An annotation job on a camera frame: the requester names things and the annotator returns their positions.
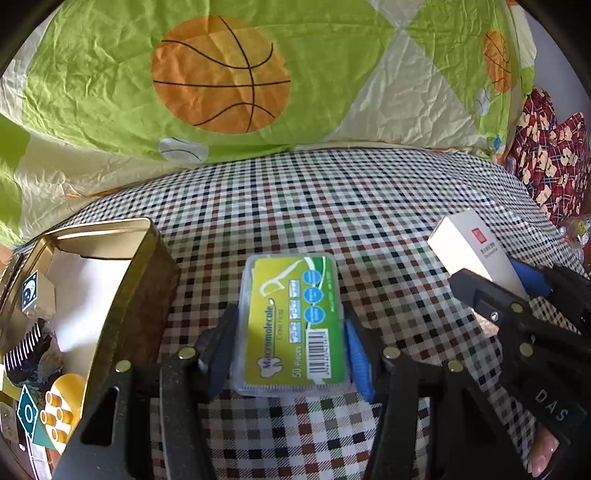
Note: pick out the white paper liner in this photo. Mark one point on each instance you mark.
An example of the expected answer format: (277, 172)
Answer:
(92, 300)

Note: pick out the white box with red label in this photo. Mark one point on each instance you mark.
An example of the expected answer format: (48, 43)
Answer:
(478, 251)

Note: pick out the yellow curved toy block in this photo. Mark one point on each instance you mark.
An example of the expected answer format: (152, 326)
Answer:
(64, 408)

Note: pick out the blue toy block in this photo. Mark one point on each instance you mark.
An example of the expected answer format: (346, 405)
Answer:
(27, 415)

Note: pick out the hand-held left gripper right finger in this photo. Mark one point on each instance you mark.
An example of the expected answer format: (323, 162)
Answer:
(358, 364)

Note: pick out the basketball printed sheet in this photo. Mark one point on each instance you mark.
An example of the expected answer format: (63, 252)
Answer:
(323, 92)

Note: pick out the checkered tablecloth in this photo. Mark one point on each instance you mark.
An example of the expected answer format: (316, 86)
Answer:
(369, 207)

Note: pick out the clear plastic bag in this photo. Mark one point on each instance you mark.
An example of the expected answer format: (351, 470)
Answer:
(575, 230)

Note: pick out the white toy block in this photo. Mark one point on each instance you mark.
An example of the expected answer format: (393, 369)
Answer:
(34, 290)

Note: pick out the red plaid bear cloth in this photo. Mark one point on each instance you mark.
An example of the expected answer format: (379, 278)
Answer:
(549, 152)

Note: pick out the gold tin box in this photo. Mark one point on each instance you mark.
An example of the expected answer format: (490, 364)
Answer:
(134, 314)

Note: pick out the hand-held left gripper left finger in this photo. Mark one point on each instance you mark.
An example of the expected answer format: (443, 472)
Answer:
(221, 362)

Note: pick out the person's right hand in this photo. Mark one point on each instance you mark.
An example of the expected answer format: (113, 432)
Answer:
(542, 454)

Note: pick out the green dental floss box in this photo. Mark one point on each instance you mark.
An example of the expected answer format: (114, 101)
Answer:
(291, 323)

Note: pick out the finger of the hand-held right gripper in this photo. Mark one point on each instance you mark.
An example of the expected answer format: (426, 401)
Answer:
(489, 295)
(568, 295)

